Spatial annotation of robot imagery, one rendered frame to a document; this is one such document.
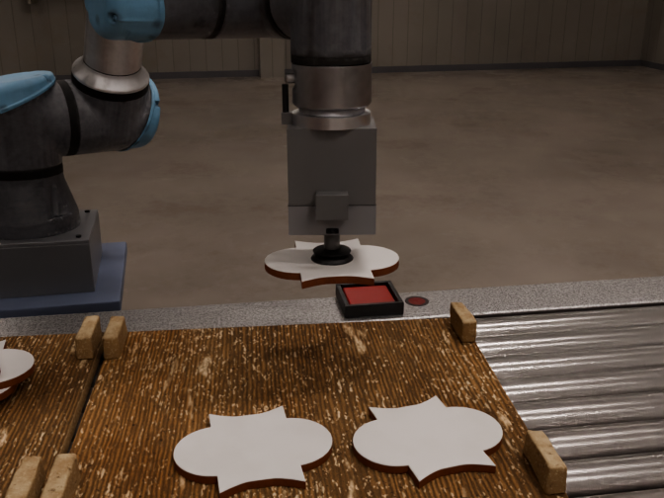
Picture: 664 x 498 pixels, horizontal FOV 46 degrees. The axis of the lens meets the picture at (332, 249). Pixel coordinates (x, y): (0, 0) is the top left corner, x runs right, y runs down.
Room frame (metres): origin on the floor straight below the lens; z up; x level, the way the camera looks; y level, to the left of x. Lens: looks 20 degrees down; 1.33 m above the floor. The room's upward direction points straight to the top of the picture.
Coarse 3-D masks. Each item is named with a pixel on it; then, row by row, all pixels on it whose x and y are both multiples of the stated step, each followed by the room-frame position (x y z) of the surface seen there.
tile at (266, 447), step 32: (224, 416) 0.62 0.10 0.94; (256, 416) 0.62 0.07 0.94; (192, 448) 0.57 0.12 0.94; (224, 448) 0.57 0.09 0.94; (256, 448) 0.57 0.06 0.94; (288, 448) 0.57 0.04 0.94; (320, 448) 0.57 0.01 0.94; (192, 480) 0.54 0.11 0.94; (224, 480) 0.53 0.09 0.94; (256, 480) 0.53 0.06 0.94; (288, 480) 0.53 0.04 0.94
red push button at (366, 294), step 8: (344, 288) 0.96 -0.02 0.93; (352, 288) 0.96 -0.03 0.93; (360, 288) 0.96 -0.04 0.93; (368, 288) 0.96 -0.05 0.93; (376, 288) 0.96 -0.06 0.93; (384, 288) 0.96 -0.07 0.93; (352, 296) 0.93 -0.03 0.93; (360, 296) 0.93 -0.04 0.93; (368, 296) 0.93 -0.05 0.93; (376, 296) 0.93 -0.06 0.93; (384, 296) 0.93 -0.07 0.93
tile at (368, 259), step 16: (352, 240) 0.80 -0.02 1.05; (272, 256) 0.75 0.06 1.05; (288, 256) 0.75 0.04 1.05; (304, 256) 0.75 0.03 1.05; (368, 256) 0.75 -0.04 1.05; (384, 256) 0.75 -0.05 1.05; (272, 272) 0.72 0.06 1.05; (288, 272) 0.71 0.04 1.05; (304, 272) 0.71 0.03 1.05; (320, 272) 0.71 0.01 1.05; (336, 272) 0.71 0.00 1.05; (352, 272) 0.71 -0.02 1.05; (368, 272) 0.71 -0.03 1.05; (384, 272) 0.72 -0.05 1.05; (304, 288) 0.69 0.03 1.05
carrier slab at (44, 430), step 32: (32, 352) 0.77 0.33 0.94; (64, 352) 0.77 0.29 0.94; (96, 352) 0.77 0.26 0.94; (32, 384) 0.70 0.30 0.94; (64, 384) 0.70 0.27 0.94; (0, 416) 0.64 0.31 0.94; (32, 416) 0.64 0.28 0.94; (64, 416) 0.64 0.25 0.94; (0, 448) 0.59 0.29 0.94; (32, 448) 0.59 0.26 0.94; (64, 448) 0.59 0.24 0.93; (0, 480) 0.54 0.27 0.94
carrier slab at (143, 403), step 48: (144, 336) 0.81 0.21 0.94; (192, 336) 0.81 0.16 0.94; (240, 336) 0.81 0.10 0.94; (288, 336) 0.81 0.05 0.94; (336, 336) 0.81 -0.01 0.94; (384, 336) 0.81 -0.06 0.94; (432, 336) 0.81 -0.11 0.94; (96, 384) 0.70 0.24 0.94; (144, 384) 0.70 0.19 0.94; (192, 384) 0.70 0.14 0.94; (240, 384) 0.70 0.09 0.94; (288, 384) 0.70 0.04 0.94; (336, 384) 0.70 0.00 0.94; (384, 384) 0.70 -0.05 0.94; (432, 384) 0.70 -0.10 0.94; (480, 384) 0.70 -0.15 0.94; (96, 432) 0.61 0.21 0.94; (144, 432) 0.61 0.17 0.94; (192, 432) 0.61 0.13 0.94; (336, 432) 0.61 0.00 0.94; (96, 480) 0.54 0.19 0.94; (144, 480) 0.54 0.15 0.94; (336, 480) 0.54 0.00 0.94; (384, 480) 0.54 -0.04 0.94; (432, 480) 0.54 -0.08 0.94; (480, 480) 0.54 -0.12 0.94; (528, 480) 0.54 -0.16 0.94
